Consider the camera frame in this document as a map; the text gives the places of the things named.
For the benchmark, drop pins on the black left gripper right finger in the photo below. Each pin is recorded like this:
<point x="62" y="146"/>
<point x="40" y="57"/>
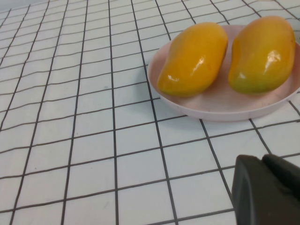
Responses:
<point x="286" y="175"/>

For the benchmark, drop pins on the pink round plate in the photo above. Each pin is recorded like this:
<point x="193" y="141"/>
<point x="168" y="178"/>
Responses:
<point x="222" y="107"/>

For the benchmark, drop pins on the reddish orange mango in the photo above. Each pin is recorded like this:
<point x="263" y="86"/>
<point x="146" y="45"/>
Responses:
<point x="260" y="58"/>

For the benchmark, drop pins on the yellow orange mango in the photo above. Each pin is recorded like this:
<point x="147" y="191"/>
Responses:
<point x="192" y="61"/>

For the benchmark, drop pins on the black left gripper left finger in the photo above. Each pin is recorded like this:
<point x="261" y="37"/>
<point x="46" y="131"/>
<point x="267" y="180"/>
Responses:
<point x="253" y="199"/>

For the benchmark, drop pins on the white checked tablecloth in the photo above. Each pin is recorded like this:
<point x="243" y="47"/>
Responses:
<point x="70" y="140"/>

